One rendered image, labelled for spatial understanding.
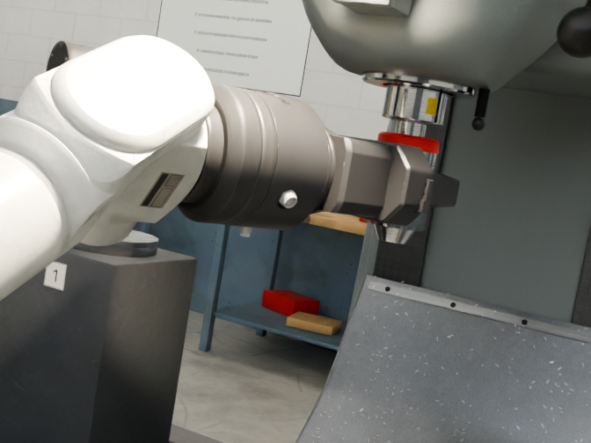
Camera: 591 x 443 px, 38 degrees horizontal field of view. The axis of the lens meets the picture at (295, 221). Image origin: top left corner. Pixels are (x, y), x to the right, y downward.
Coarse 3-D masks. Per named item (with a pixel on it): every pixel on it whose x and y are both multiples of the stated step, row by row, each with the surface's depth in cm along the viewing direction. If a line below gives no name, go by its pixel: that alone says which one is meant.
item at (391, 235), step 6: (378, 228) 63; (384, 228) 63; (390, 228) 63; (378, 234) 64; (384, 234) 63; (390, 234) 63; (396, 234) 63; (402, 234) 63; (408, 234) 63; (384, 240) 64; (390, 240) 63; (396, 240) 63; (402, 240) 63
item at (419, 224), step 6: (426, 156) 62; (432, 156) 62; (432, 162) 62; (432, 168) 63; (420, 216) 63; (426, 216) 63; (372, 222) 63; (378, 222) 62; (414, 222) 62; (420, 222) 63; (396, 228) 62; (402, 228) 62; (408, 228) 62; (414, 228) 62; (420, 228) 63
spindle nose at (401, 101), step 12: (396, 84) 62; (384, 96) 63; (396, 96) 62; (408, 96) 61; (420, 96) 61; (432, 96) 61; (444, 96) 62; (384, 108) 63; (396, 108) 62; (408, 108) 61; (420, 108) 61; (444, 108) 62; (420, 120) 61; (432, 120) 62; (444, 120) 63
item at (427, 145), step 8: (384, 136) 62; (392, 136) 62; (400, 136) 62; (408, 136) 62; (416, 136) 62; (408, 144) 61; (416, 144) 61; (424, 144) 62; (432, 144) 62; (440, 144) 63; (432, 152) 62
